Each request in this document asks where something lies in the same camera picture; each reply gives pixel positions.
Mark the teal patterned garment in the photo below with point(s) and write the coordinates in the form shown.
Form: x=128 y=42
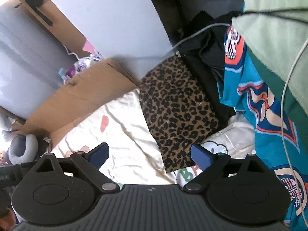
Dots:
x=277 y=141

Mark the brown cardboard sheet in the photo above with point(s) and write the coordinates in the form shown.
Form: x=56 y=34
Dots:
x=74 y=101

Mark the purple white detergent pack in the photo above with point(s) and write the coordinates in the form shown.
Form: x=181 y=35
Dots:
x=79 y=66

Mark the black garment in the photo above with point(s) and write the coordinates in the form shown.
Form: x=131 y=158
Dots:
x=204 y=56

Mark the tall cardboard box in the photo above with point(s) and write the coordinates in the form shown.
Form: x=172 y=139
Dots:
x=58 y=25

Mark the light green garment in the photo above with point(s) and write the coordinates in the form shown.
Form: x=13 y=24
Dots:
x=275 y=31

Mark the grey neck pillow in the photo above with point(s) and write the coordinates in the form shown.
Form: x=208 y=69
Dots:
x=23 y=149

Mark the cream bear print blanket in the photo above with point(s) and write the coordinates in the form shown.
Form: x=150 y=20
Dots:
x=134 y=156

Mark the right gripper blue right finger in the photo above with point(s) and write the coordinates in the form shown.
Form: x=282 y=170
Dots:
x=211 y=158

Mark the leopard print garment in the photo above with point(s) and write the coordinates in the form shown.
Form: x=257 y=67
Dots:
x=177 y=112

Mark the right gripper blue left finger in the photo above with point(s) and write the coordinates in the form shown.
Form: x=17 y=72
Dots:
x=88 y=165

